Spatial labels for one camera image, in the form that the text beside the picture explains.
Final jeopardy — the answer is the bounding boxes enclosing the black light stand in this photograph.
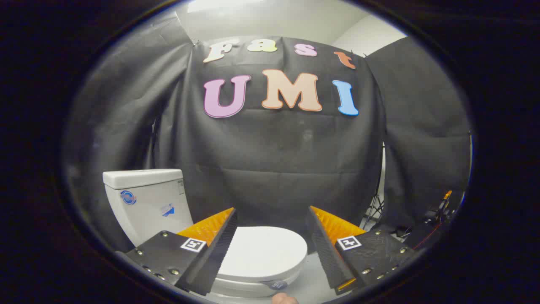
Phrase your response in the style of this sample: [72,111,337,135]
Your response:
[362,144,386,231]

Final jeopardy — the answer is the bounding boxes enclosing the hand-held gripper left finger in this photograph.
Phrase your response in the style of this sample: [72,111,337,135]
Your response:
[124,207,238,296]

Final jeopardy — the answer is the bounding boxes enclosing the black backdrop cloth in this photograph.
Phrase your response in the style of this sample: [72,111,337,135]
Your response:
[63,17,472,254]

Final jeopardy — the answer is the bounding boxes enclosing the white toilet tank cover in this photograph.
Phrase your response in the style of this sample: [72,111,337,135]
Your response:
[103,169,183,190]

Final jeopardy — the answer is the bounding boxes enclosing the white toilet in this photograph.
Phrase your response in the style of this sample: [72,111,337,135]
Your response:
[103,169,308,298]

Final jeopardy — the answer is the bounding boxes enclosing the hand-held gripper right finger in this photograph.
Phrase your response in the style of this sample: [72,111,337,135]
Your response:
[308,206,418,295]

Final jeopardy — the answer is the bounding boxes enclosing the red cable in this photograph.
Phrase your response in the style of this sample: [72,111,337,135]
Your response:
[416,230,441,250]

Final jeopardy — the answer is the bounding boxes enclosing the white toilet lid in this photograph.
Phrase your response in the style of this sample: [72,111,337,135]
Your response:
[217,226,308,283]

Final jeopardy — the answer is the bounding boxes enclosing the orange tipped black tool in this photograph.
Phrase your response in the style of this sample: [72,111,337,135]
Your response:
[437,190,454,221]

